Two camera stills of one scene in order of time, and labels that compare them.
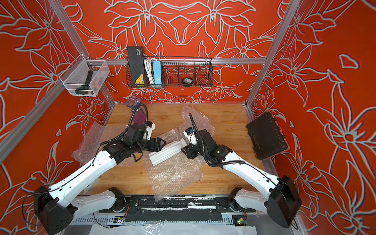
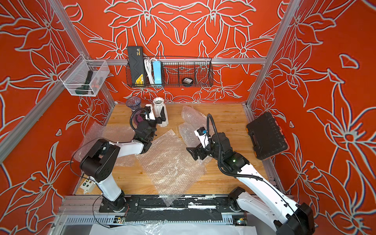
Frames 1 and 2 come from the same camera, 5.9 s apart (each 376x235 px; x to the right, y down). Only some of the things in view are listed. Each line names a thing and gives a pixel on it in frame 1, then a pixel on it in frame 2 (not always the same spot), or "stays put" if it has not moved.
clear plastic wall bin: (84, 78) stays put
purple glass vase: (139, 110) stays put
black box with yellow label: (135, 58) stays put
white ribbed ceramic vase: (167, 152) → (158, 104)
